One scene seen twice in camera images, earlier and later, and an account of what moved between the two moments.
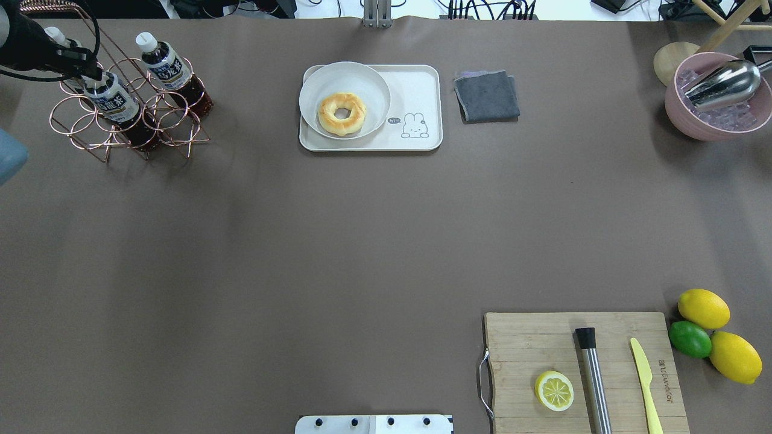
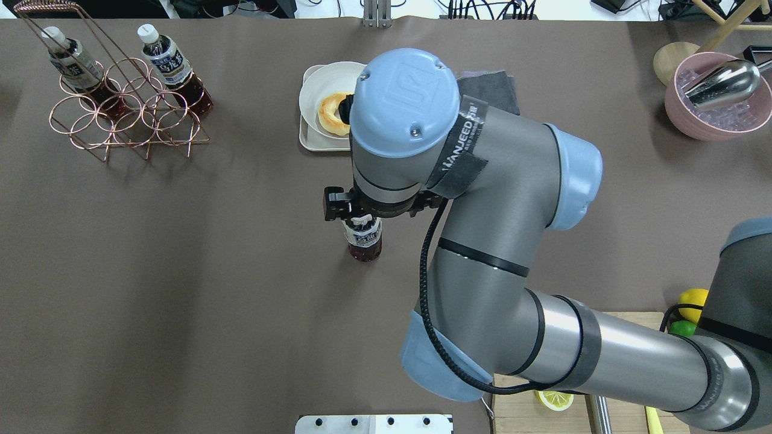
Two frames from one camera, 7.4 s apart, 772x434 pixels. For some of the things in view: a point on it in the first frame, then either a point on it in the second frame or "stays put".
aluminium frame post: [377, 14] stays put
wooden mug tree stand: [667, 58] stays put
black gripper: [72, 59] to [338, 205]
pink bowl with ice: [740, 120] stays put
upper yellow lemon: [704, 308] stays put
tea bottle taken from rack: [115, 102] to [363, 233]
